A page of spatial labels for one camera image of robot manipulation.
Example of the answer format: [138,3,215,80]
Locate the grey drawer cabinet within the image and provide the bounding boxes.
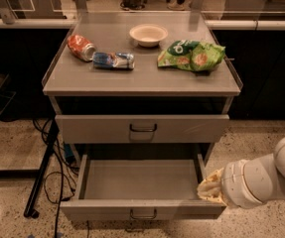
[44,12,242,158]

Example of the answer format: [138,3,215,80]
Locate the grey top drawer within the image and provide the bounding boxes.
[56,115,229,144]

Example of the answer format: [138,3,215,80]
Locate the black stand leg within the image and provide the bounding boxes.
[24,121,59,218]

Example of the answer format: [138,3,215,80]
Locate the white paper bowl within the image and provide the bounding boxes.
[129,24,168,48]

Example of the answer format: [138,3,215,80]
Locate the green chip bag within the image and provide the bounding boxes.
[157,40,225,72]

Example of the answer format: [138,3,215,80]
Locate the grey drawer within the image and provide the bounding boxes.
[61,157,225,221]
[56,115,229,144]

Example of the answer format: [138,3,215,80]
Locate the black floor cables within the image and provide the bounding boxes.
[32,117,91,238]

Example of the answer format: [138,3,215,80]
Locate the crushed orange soda can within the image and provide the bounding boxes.
[68,35,96,61]

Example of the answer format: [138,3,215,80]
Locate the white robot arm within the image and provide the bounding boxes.
[197,138,285,209]

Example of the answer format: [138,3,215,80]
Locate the crushed blue soda can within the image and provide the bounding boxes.
[92,52,135,70]

